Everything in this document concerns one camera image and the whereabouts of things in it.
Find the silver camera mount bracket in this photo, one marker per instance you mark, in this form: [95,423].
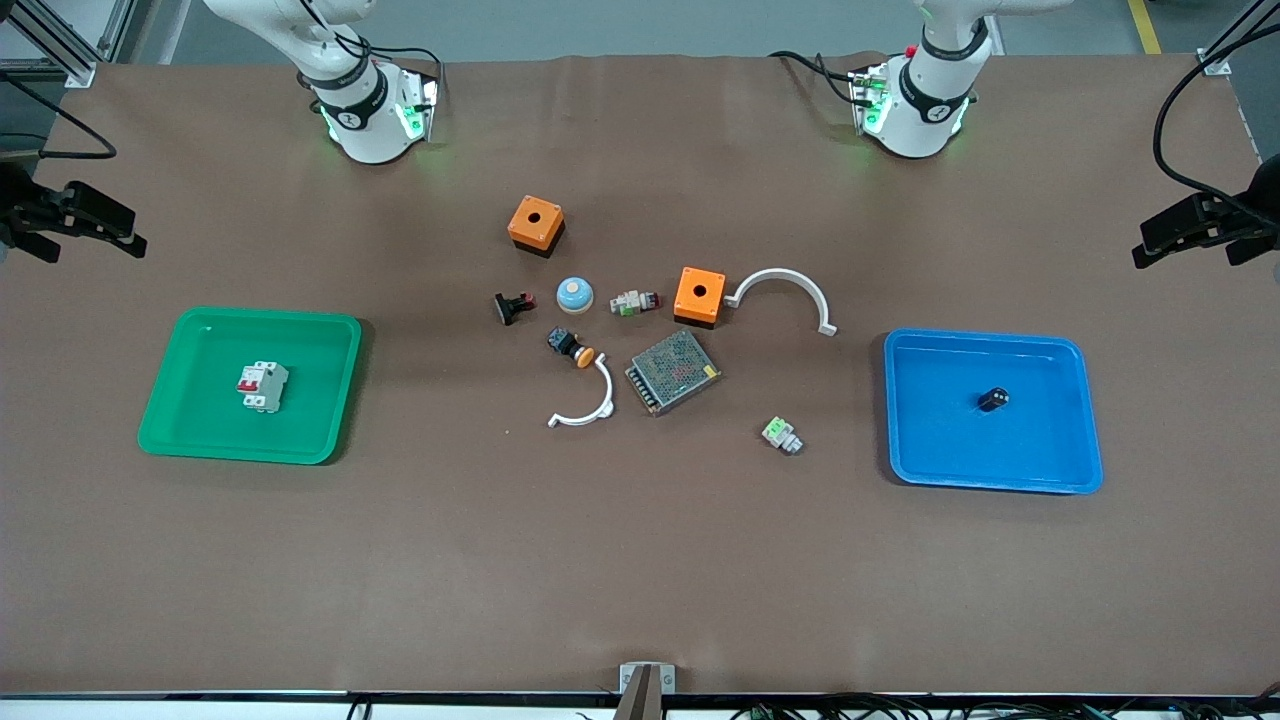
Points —
[665,678]

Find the black red push button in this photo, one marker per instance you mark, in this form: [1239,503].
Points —
[512,308]

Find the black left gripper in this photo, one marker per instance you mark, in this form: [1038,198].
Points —
[1247,211]

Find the orange button box with hole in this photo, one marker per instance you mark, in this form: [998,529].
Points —
[690,302]
[525,228]

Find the white red green indicator lamp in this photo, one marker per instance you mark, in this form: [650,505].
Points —
[632,302]

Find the metal mesh power supply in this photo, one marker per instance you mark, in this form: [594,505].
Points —
[672,372]

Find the white red circuit breaker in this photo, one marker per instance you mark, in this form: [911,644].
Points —
[265,390]

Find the green plastic tray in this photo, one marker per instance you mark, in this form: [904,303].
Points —
[200,430]

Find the left arm base connector plate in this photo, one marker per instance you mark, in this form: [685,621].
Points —
[870,100]

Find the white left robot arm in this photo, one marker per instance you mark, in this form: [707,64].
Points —
[920,120]

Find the right arm base connector plate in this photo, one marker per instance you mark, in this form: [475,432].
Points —
[415,110]

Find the blue dome button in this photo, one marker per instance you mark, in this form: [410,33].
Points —
[575,298]

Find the brown table cover sheet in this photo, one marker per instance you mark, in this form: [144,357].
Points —
[640,560]

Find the small black capacitor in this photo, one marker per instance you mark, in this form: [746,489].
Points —
[994,400]

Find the brown camera pole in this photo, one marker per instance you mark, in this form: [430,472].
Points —
[640,700]

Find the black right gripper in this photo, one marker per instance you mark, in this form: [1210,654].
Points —
[22,208]

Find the blue plastic tray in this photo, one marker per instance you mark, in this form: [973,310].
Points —
[940,450]

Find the green white switch module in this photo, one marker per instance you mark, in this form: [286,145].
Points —
[780,434]

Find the aluminium frame profile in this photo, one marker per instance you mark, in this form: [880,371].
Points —
[1215,62]
[75,70]

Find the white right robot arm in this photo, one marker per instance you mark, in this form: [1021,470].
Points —
[365,130]

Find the black orange-capped push button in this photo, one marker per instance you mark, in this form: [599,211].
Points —
[565,343]

